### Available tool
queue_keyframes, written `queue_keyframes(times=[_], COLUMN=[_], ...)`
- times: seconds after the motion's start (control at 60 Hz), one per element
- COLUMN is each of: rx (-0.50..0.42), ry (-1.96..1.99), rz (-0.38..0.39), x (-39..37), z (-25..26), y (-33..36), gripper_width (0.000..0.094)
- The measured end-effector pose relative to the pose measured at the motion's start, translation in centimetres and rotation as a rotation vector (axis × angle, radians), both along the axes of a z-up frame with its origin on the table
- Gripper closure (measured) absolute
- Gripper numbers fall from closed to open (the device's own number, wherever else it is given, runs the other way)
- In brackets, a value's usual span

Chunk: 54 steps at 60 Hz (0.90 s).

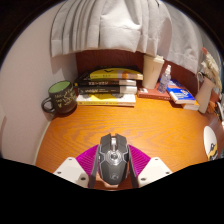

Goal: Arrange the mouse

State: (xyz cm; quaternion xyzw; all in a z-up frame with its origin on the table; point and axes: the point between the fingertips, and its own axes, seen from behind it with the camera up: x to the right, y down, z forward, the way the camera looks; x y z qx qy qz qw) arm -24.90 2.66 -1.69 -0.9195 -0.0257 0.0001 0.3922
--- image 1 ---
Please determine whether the clear spray bottle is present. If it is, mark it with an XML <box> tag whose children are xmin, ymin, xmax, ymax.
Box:
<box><xmin>157</xmin><ymin>64</ymin><xmax>172</xmax><ymax>94</ymax></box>

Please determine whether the orange book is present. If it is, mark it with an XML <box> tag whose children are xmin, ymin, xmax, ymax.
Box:
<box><xmin>182</xmin><ymin>99</ymin><xmax>201</xmax><ymax>111</ymax></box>

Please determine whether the blue book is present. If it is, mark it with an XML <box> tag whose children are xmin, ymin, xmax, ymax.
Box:
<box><xmin>166</xmin><ymin>79</ymin><xmax>196</xmax><ymax>105</ymax></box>

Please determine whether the white curtain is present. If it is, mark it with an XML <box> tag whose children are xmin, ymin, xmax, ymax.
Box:
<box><xmin>49</xmin><ymin>0</ymin><xmax>224</xmax><ymax>74</ymax></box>

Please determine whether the grey computer mouse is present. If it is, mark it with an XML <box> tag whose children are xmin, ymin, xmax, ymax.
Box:
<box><xmin>97</xmin><ymin>133</ymin><xmax>130</xmax><ymax>185</ymax></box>

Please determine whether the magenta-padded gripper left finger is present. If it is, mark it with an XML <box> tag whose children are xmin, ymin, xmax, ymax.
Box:
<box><xmin>53</xmin><ymin>144</ymin><xmax>101</xmax><ymax>189</ymax></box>

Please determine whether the red book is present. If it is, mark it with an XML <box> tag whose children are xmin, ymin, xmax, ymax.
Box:
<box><xmin>136</xmin><ymin>83</ymin><xmax>173</xmax><ymax>101</ymax></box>

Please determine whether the white flower bouquet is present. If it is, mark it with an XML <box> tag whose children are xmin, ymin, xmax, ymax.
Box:
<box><xmin>200</xmin><ymin>46</ymin><xmax>223</xmax><ymax>91</ymax></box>

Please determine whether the cream tumbler with lid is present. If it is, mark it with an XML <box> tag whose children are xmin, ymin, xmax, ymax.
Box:
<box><xmin>142</xmin><ymin>54</ymin><xmax>165</xmax><ymax>90</ymax></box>

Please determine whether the dark mug with green inside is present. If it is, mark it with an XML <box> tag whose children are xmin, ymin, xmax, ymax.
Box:
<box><xmin>41</xmin><ymin>80</ymin><xmax>78</xmax><ymax>115</ymax></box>

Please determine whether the round white mouse pad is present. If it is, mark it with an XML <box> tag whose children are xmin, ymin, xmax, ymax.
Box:
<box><xmin>203</xmin><ymin>125</ymin><xmax>219</xmax><ymax>162</ymax></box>

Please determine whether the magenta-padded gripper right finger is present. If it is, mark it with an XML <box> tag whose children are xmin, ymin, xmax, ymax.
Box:
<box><xmin>127</xmin><ymin>144</ymin><xmax>173</xmax><ymax>189</ymax></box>

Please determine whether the yellow and white book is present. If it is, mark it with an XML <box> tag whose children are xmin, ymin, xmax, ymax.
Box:
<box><xmin>75</xmin><ymin>93</ymin><xmax>137</xmax><ymax>108</ymax></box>

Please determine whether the white ceramic vase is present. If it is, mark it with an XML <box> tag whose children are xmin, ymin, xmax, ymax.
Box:
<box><xmin>194</xmin><ymin>71</ymin><xmax>216</xmax><ymax>115</ymax></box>

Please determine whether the yellow and black book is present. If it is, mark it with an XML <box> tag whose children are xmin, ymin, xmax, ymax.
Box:
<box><xmin>89</xmin><ymin>67</ymin><xmax>144</xmax><ymax>82</ymax></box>

